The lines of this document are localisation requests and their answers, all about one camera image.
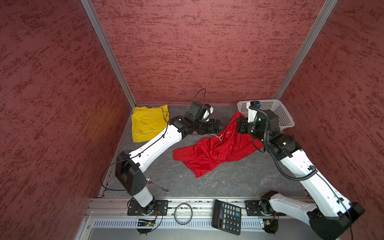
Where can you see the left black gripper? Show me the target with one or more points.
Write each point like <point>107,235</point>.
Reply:
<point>211,130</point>

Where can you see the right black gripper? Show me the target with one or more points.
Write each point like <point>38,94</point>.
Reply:
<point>242,124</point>

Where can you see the red shorts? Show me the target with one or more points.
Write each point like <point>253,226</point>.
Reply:
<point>209,153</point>

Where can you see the yellow shorts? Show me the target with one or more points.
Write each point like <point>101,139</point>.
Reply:
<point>147,123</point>

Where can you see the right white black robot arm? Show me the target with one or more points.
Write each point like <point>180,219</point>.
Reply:
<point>331,214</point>

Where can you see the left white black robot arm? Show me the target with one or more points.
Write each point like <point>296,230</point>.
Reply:
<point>130,167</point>

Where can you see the white plastic basket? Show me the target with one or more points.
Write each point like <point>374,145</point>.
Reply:
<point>276,106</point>

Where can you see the metal spoon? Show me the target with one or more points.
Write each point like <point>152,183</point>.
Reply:
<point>150,182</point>

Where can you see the black calculator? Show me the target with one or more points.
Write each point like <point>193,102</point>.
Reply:
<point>227,217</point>

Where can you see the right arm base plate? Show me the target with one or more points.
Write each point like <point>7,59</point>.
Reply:
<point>252,207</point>

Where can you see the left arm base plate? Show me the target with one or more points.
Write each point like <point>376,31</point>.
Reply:
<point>135,209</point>

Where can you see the right circuit board with wires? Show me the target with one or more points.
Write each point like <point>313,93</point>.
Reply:
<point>271,226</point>

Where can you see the circuit board with wires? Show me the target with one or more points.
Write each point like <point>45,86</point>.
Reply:
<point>271,226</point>
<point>145,227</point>

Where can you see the left circuit board with wires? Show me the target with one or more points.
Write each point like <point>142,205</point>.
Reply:
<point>145,227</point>

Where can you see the aluminium front frame rail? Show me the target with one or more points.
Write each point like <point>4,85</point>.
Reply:
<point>186,219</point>

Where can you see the right aluminium corner post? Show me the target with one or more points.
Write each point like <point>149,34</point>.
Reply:
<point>316,28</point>

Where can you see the aluminium corner post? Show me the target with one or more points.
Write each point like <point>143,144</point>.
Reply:
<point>97,26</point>
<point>316,28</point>

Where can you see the left aluminium corner post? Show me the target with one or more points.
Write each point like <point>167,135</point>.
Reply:
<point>97,26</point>

